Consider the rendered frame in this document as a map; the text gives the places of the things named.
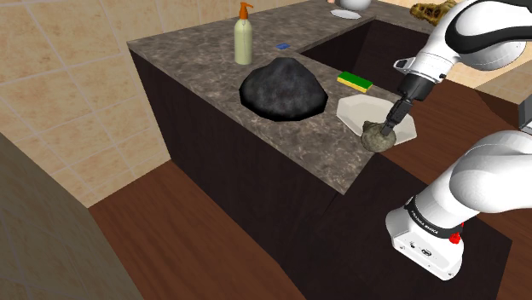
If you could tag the white round bowl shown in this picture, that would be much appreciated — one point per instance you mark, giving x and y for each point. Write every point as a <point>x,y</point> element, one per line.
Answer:
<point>355,3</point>

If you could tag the brown lumpy figure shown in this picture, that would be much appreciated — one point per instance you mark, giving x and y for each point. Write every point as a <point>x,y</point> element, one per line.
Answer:
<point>430,10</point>

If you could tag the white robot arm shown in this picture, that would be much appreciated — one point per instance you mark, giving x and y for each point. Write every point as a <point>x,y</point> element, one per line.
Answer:
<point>490,174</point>

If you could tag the white angular plate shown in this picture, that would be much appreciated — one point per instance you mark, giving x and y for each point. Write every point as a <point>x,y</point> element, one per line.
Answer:
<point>361,112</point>

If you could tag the large black rock-shaped object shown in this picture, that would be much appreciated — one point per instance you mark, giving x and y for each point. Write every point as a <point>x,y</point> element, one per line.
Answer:
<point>282,89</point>

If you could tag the grey-green round lumpy object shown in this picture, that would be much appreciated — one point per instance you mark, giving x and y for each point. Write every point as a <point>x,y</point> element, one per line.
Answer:
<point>375,138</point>

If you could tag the green and yellow sponge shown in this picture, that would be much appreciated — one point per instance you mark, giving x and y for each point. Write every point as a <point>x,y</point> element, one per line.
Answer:
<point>354,81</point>

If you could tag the small white plate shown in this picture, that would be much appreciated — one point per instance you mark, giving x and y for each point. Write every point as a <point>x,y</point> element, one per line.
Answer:
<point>345,14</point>

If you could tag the dark brown counter cabinet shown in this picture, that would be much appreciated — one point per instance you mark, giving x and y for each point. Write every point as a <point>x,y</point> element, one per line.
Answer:
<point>232,178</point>

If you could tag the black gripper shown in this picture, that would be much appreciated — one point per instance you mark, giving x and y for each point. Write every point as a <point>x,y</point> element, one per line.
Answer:
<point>415,88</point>

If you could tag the pale green pump soap bottle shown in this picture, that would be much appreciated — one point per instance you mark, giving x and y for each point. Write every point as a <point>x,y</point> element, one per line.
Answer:
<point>243,41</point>

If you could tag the small blue flat object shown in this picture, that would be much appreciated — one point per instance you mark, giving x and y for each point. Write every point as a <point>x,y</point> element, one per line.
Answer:
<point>283,45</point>

